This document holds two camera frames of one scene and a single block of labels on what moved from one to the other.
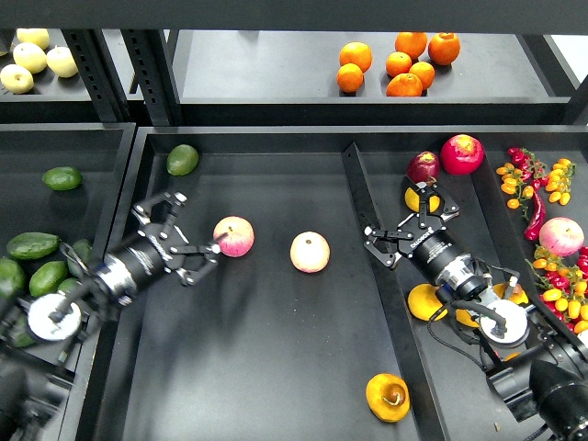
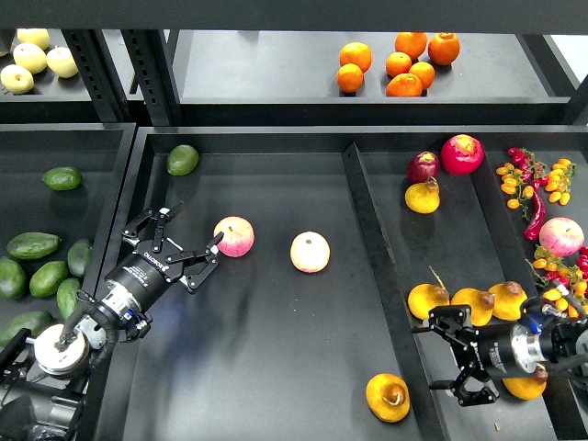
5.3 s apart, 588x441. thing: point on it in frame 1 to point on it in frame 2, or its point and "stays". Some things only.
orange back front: (404, 85) stays
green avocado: (46, 278) stays
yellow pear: (388, 397) stays
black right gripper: (432, 246) to (489, 349)
